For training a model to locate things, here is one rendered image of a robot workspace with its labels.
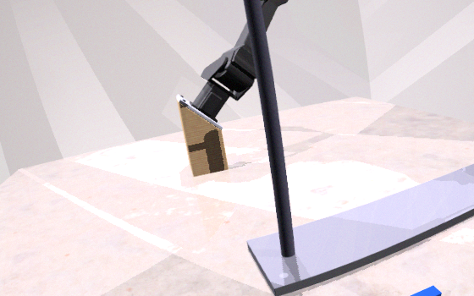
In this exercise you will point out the blue rectangular bar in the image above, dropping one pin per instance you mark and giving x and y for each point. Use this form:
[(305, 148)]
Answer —
[(432, 291)]

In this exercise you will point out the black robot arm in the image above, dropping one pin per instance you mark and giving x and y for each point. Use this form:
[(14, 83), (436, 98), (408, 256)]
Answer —
[(235, 70)]

